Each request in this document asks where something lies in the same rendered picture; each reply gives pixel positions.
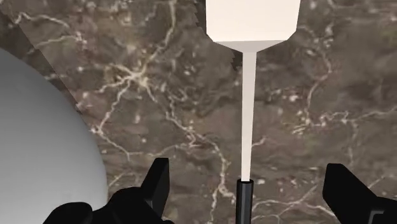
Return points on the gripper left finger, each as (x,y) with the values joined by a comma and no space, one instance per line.
(155,192)

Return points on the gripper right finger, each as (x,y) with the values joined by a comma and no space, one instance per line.
(350,198)

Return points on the grey round bowl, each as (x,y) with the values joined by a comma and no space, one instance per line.
(40,155)

